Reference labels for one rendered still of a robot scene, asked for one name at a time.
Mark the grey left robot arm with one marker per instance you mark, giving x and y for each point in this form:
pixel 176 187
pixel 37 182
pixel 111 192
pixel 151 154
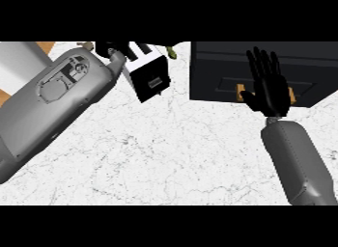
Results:
pixel 43 109

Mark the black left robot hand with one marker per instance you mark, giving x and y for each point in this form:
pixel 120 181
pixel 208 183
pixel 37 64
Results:
pixel 109 45

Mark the dark grey drawer front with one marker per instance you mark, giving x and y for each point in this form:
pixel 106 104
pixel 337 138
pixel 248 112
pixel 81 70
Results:
pixel 214 87

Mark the small beige object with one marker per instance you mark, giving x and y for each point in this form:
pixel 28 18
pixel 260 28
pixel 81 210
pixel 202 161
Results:
pixel 86 45

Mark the dark grey drawer cabinet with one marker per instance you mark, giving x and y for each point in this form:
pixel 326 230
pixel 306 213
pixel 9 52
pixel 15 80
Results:
pixel 313 64

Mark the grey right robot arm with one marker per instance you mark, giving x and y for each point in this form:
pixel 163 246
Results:
pixel 297 160

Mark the green vegetable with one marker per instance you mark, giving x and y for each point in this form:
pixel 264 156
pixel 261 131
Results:
pixel 171 53

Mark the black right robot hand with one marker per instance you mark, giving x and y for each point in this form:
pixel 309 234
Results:
pixel 270 93

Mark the white box-shaped appliance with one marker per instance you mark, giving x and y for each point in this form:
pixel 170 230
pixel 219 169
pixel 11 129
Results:
pixel 12 64

